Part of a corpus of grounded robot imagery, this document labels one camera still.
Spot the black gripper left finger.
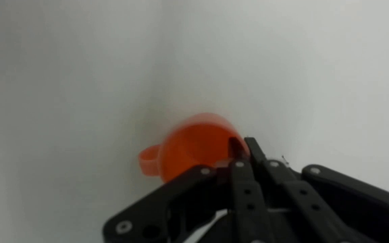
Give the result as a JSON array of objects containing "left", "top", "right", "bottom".
[{"left": 102, "top": 138, "right": 271, "bottom": 243}]

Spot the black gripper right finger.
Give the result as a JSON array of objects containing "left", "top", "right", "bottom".
[{"left": 244, "top": 138, "right": 389, "bottom": 243}]

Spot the orange plastic cup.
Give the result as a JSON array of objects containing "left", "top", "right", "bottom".
[{"left": 137, "top": 113, "right": 249, "bottom": 182}]

